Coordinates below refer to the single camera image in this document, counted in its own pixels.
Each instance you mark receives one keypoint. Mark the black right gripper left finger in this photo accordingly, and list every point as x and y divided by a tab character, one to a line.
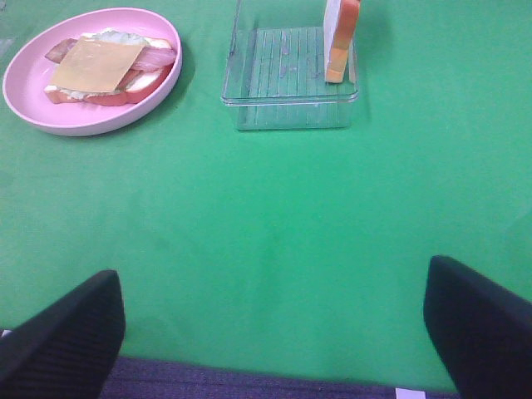
69	349

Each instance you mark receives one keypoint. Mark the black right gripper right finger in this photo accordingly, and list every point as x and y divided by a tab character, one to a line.
480	330

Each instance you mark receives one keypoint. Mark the toy bread slice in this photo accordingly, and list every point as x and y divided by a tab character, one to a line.
134	87
339	26

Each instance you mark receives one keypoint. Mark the yellow toy cheese slice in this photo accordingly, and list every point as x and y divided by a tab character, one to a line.
95	64

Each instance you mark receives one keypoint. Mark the curved toy bacon strip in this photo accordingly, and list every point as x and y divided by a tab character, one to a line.
62	50

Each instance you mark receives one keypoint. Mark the toy lettuce leaf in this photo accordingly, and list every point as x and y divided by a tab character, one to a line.
94	63

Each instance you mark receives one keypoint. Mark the purple mat strip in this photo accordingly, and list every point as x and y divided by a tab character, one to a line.
135	378

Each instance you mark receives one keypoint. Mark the green tablecloth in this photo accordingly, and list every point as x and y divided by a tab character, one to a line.
300	253

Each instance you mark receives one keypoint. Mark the pink round plate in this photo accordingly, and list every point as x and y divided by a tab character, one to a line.
28	72

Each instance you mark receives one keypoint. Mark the clear right plastic tray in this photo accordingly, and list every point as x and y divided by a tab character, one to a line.
275	76

